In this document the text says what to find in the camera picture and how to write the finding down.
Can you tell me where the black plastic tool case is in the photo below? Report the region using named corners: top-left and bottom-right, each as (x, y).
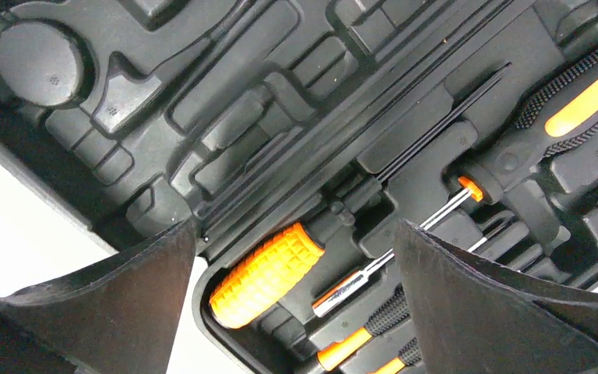
top-left (0, 1), bottom-right (598, 373)

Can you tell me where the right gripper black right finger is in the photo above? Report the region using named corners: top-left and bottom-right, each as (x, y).
top-left (394, 219), bottom-right (598, 373)

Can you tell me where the large orange-handled screwdriver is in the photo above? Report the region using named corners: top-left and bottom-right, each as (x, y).
top-left (209, 63), bottom-right (511, 329)

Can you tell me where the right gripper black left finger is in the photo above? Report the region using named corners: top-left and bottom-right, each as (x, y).
top-left (0, 221), bottom-right (196, 373)

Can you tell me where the black orange nut driver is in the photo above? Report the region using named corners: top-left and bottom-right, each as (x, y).
top-left (311, 38), bottom-right (598, 319)

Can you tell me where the small orange-black precision screwdriver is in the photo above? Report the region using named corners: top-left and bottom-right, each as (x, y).
top-left (294, 286), bottom-right (410, 373)

